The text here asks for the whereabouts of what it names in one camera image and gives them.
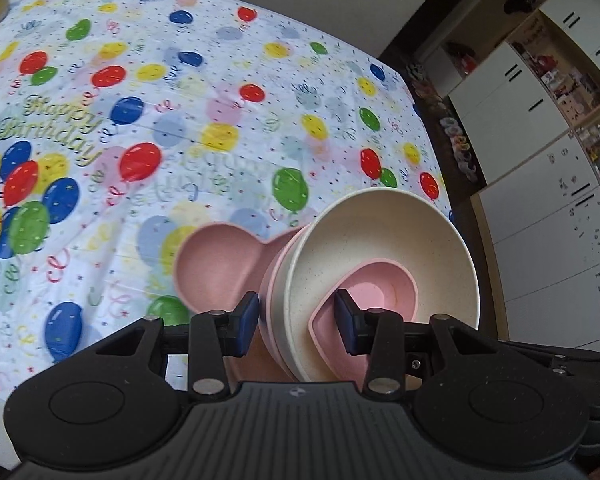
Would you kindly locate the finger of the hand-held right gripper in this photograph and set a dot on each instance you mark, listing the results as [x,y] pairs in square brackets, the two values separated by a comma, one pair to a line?
[555,352]

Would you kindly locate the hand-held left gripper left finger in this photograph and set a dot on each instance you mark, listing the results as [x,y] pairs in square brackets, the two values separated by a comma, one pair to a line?
[249,320]

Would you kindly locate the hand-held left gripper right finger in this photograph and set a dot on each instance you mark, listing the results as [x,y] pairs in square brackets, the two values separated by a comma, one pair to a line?
[344,320]

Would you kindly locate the pink round bowl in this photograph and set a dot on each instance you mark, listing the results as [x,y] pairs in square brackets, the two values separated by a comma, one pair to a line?
[269,305]

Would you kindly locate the pink heart-shaped bowl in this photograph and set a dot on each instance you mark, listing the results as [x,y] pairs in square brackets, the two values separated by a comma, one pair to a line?
[375,290]

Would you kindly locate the pink bear-shaped plate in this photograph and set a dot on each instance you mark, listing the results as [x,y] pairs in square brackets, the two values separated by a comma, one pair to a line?
[215,265]

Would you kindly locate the cream round bowl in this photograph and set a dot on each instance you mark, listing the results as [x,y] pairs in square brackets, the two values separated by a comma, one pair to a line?
[380,230]

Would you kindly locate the row of shoes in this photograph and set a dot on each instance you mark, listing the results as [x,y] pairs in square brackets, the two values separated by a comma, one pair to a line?
[457,135]

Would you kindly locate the balloon print tablecloth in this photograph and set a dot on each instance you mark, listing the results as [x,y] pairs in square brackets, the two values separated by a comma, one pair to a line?
[180,110]

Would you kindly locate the red shoes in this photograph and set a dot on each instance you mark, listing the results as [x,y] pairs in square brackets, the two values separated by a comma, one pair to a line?
[462,57]

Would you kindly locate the dark brown door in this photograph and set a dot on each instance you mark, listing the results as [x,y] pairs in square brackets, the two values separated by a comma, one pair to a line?
[420,10]

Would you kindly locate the black hanging bag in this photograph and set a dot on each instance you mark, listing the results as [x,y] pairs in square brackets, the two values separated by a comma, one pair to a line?
[520,2]

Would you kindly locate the white wall cabinet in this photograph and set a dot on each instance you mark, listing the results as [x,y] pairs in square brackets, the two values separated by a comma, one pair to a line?
[530,260]

